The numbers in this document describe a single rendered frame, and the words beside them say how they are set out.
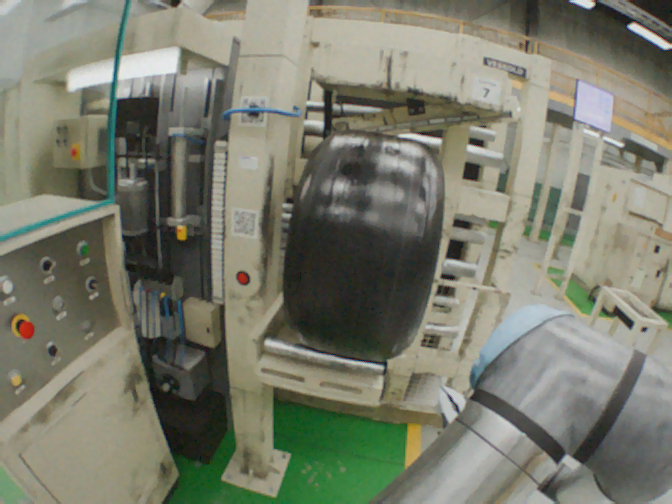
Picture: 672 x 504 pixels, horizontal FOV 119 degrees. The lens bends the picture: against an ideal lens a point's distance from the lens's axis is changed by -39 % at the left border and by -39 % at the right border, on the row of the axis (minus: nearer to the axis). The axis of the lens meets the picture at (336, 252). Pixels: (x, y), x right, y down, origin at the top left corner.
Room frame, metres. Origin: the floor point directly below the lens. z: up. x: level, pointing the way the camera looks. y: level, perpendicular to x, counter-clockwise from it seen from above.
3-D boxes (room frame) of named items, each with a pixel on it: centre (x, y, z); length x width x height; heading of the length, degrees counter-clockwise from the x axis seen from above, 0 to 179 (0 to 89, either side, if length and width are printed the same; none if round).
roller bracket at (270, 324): (0.87, 0.16, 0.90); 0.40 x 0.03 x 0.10; 173
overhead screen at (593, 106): (3.39, -2.93, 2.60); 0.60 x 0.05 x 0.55; 80
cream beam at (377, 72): (1.12, -0.18, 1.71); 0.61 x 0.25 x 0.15; 83
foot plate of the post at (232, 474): (0.86, 0.24, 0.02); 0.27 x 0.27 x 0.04; 83
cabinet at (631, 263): (3.13, -4.25, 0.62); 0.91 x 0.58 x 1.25; 80
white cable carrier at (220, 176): (0.84, 0.33, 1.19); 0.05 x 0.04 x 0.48; 173
